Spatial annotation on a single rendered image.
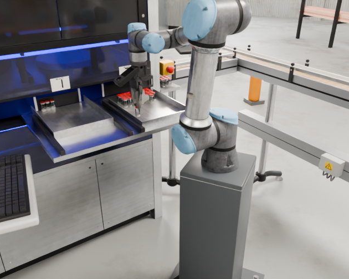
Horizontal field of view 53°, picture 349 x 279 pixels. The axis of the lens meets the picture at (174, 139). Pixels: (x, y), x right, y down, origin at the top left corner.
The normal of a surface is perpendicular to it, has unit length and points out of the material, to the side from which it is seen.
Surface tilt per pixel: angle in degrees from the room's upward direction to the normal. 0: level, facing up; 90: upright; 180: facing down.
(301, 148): 90
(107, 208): 90
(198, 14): 83
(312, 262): 0
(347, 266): 0
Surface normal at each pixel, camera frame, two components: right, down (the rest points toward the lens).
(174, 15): -0.40, 0.42
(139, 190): 0.57, 0.38
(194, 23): -0.81, 0.15
